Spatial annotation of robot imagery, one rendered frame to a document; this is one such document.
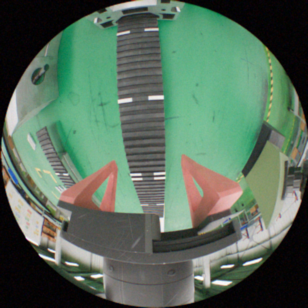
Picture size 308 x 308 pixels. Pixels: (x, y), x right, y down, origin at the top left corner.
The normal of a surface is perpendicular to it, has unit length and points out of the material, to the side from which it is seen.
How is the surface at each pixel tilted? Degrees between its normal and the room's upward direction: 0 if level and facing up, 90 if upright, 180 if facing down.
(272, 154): 90
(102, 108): 0
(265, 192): 90
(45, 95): 90
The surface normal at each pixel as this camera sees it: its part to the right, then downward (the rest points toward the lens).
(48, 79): 1.00, -0.07
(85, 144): 0.03, 0.60
